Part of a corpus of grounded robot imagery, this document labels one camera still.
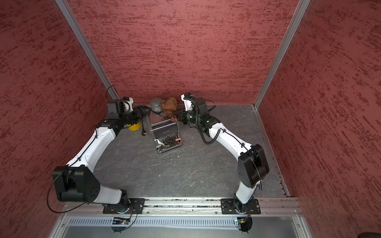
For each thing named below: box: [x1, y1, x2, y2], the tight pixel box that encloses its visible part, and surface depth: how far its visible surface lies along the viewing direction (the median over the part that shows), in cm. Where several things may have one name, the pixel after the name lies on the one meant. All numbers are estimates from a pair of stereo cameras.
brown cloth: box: [160, 95, 181, 123], surface depth 77 cm
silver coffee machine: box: [148, 98, 184, 154], surface depth 80 cm
